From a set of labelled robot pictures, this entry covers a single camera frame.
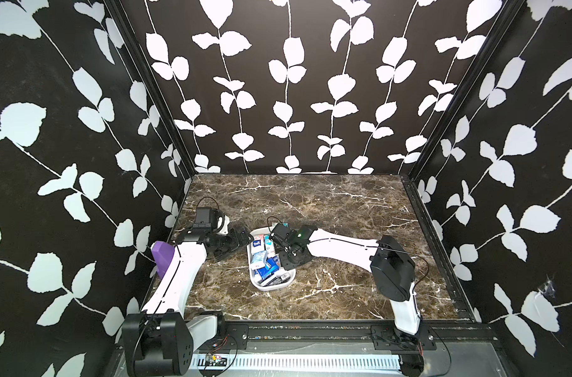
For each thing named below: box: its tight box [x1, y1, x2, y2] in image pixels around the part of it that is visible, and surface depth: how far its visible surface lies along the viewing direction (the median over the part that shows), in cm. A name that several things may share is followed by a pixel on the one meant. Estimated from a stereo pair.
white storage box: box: [246, 226, 297, 292], surface depth 84 cm
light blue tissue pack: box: [250, 249, 268, 271], surface depth 84 cm
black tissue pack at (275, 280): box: [257, 272, 291, 287], surface depth 83 cm
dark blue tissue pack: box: [256, 255, 280, 280], surface depth 85 cm
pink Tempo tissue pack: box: [251, 234, 265, 255], surface depth 90 cm
